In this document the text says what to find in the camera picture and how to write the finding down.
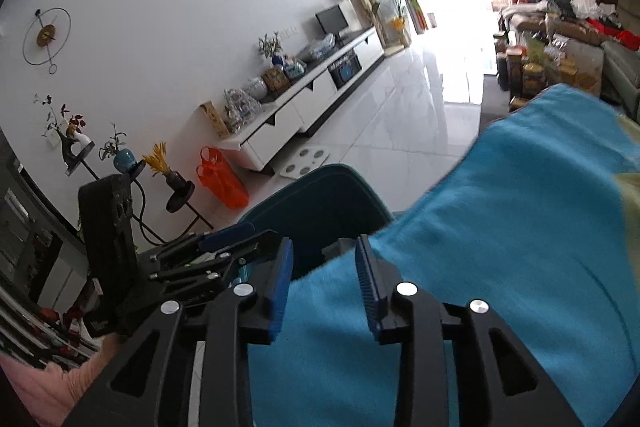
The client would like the teal vase with plant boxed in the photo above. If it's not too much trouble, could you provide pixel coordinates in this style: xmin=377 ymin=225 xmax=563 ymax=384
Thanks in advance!
xmin=98 ymin=123 xmax=137 ymax=172

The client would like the clear plastic wrapped item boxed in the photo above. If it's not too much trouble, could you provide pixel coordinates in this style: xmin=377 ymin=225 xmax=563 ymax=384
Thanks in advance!
xmin=298 ymin=34 xmax=336 ymax=60

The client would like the person's left forearm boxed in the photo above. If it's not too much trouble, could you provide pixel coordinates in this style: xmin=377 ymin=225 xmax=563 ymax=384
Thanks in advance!
xmin=0 ymin=337 xmax=118 ymax=427

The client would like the red cloth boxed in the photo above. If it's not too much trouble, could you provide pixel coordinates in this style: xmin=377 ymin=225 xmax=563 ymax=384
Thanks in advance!
xmin=587 ymin=18 xmax=640 ymax=52

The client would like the white TV cabinet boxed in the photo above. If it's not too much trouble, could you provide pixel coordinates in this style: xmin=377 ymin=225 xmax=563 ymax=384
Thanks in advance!
xmin=217 ymin=27 xmax=386 ymax=172

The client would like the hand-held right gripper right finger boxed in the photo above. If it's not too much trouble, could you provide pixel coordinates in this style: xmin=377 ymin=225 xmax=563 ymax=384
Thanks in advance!
xmin=354 ymin=234 xmax=583 ymax=427

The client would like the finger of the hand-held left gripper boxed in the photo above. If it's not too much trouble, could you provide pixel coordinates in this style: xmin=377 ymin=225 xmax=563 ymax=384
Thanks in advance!
xmin=149 ymin=231 xmax=281 ymax=283
xmin=152 ymin=227 xmax=258 ymax=265

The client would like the white lidded jar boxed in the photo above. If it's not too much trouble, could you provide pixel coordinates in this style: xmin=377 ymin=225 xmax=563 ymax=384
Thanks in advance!
xmin=243 ymin=77 xmax=269 ymax=100

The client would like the teal chair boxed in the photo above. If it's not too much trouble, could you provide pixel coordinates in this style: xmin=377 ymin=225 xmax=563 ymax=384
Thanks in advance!
xmin=235 ymin=164 xmax=396 ymax=280

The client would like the green brown sofa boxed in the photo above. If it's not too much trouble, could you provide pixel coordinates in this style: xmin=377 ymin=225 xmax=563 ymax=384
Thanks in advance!
xmin=500 ymin=0 xmax=640 ymax=118

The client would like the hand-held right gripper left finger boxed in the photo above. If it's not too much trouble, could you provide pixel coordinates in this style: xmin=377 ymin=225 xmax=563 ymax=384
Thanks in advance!
xmin=62 ymin=237 xmax=293 ymax=427

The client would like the dark display cabinet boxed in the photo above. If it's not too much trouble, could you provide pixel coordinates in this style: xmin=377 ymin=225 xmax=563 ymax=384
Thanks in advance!
xmin=0 ymin=132 xmax=106 ymax=358

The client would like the yellow brown box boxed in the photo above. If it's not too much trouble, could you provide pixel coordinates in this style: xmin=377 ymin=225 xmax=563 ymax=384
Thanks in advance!
xmin=200 ymin=102 xmax=232 ymax=138

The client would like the blue floral blanket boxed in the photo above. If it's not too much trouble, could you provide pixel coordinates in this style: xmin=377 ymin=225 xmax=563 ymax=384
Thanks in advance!
xmin=247 ymin=84 xmax=640 ymax=427

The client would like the black vase with yellow wheat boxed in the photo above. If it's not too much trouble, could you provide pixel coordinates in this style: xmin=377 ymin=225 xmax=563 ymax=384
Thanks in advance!
xmin=141 ymin=142 xmax=188 ymax=190

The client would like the vase with leafy branches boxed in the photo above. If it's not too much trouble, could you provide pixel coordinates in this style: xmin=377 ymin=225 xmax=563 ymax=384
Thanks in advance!
xmin=257 ymin=32 xmax=283 ymax=68

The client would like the white bathroom scale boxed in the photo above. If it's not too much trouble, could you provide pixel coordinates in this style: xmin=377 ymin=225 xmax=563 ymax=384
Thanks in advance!
xmin=280 ymin=146 xmax=332 ymax=180

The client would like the group of food jars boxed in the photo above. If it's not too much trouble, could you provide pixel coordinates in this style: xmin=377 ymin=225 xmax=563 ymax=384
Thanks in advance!
xmin=495 ymin=29 xmax=561 ymax=108

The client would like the black cabinet insert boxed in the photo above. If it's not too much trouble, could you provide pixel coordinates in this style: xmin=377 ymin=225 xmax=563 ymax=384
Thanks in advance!
xmin=327 ymin=54 xmax=362 ymax=88

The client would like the glittery wrapped ornament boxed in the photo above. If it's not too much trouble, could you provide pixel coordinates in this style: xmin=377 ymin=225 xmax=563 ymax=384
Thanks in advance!
xmin=223 ymin=88 xmax=262 ymax=130

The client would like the orange plastic bag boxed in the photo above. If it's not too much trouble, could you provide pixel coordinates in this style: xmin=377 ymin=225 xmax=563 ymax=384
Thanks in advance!
xmin=196 ymin=146 xmax=249 ymax=209

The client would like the white clothes pile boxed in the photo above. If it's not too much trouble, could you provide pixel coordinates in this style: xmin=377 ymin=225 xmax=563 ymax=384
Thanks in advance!
xmin=570 ymin=0 xmax=616 ymax=20

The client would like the round wire wall clock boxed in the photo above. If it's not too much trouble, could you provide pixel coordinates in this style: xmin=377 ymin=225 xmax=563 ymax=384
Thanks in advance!
xmin=22 ymin=7 xmax=72 ymax=75

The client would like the white vase with red branches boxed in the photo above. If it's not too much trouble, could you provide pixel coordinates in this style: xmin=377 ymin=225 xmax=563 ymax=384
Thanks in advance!
xmin=34 ymin=94 xmax=95 ymax=158

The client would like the black monitor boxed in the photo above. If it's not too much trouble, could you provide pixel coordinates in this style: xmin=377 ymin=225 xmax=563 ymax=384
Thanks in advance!
xmin=315 ymin=5 xmax=349 ymax=35

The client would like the black metal plant stand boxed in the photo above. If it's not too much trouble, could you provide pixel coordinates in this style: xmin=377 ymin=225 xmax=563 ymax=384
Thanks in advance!
xmin=60 ymin=127 xmax=213 ymax=243

